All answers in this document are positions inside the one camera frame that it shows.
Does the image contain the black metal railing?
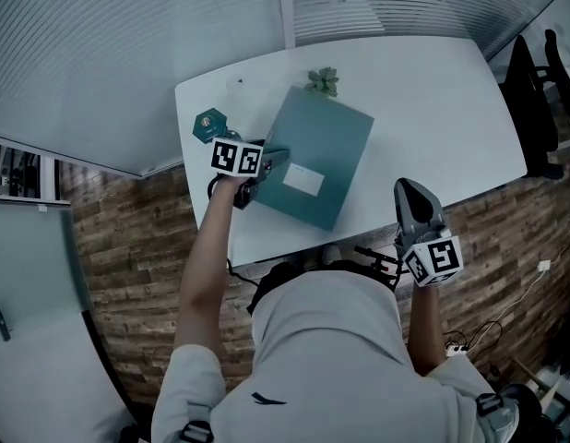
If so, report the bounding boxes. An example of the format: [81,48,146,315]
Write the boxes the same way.
[0,141,61,201]

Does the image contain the person's white shirt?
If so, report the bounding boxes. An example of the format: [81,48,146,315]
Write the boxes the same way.
[149,269,522,443]

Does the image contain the person's left forearm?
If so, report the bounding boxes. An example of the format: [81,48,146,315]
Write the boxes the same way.
[173,175,250,355]

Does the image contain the person's black shorts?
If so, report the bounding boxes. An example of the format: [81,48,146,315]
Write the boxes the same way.
[246,261,315,317]

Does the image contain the black floor cable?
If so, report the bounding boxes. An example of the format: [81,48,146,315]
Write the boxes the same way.
[449,319,504,355]

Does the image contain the small potted succulent plant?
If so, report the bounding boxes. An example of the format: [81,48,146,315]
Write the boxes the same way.
[303,66,341,98]

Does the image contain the black office chair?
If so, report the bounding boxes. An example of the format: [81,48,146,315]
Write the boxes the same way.
[502,28,570,181]

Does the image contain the grey-blue box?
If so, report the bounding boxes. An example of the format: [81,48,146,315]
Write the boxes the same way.
[251,85,376,233]

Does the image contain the black metal bracket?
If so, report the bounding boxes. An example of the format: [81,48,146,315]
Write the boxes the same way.
[353,244,405,293]

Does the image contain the white floor cable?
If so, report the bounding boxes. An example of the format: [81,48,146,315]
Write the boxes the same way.
[469,241,570,341]

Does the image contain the grey strap with buckle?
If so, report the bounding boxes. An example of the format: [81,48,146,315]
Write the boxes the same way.
[179,420,216,443]
[474,392,505,418]

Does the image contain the white desk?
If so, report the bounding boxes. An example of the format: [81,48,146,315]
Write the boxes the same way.
[173,35,530,269]

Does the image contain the person's right shoe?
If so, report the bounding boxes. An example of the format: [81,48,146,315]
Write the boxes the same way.
[321,243,343,268]

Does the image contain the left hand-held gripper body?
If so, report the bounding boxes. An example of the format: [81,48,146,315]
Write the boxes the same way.
[208,137,274,211]

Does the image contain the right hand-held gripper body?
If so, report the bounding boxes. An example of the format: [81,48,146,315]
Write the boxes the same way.
[394,225,466,290]

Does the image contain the frosted glass door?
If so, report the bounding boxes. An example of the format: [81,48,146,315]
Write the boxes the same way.
[0,199,93,322]

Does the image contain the person's right forearm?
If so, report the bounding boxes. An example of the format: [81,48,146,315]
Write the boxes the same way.
[406,282,446,378]

